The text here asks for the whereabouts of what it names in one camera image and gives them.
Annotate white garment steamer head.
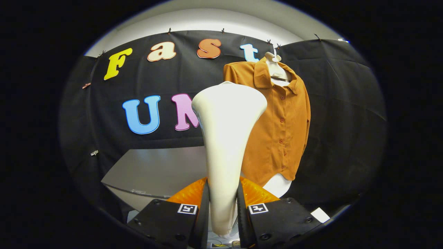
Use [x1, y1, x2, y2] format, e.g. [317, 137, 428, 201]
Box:
[191, 81, 268, 237]

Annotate orange button shirt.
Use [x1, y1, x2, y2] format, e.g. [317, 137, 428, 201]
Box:
[223, 57, 311, 187]

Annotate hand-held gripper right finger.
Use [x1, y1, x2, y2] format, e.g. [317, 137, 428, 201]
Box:
[237, 176, 322, 249]

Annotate black backdrop cloth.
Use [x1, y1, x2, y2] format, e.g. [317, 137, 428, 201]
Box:
[59, 30, 387, 222]

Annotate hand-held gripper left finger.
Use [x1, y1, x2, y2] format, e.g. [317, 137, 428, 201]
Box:
[127, 177, 210, 249]

